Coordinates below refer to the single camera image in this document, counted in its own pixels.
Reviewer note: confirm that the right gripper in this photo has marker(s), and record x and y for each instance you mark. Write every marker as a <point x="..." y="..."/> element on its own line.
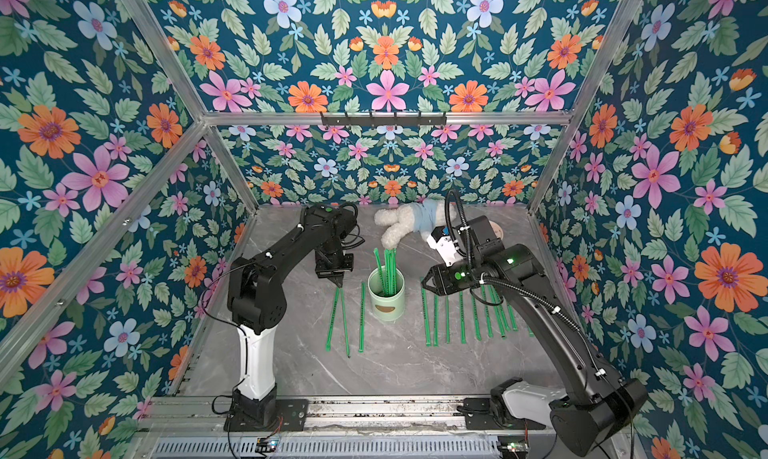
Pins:
<point x="444" y="279"/>

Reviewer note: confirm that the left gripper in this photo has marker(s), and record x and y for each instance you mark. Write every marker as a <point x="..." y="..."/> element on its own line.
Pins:
<point x="336" y="275"/>

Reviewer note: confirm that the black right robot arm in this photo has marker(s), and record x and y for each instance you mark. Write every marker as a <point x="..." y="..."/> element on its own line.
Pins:
<point x="598" y="402"/>

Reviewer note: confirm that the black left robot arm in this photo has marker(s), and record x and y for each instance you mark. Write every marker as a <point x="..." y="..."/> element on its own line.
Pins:
<point x="257" y="301"/>

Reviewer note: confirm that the bundle of green wrapped straws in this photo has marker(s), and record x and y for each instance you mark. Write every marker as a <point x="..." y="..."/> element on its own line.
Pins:
<point x="387" y="270"/>

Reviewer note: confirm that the light green storage cup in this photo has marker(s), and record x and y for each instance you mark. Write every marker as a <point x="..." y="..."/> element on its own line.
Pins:
<point x="386" y="308"/>

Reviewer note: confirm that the white plush teddy bear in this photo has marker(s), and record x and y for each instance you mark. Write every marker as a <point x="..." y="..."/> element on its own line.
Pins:
<point x="417" y="217"/>

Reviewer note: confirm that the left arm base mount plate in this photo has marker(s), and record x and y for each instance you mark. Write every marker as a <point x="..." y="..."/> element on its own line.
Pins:
<point x="288" y="415"/>

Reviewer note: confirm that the black wall hook rack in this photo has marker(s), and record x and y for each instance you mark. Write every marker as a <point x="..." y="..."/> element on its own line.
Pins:
<point x="371" y="119"/>

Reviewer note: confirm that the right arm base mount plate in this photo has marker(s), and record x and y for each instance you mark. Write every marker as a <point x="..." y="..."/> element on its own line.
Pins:
<point x="486" y="413"/>

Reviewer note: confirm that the white vented cable duct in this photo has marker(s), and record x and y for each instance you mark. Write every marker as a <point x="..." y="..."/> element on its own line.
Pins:
<point x="332" y="447"/>

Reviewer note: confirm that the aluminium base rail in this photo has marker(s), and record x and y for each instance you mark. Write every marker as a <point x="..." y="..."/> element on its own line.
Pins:
<point x="356" y="414"/>

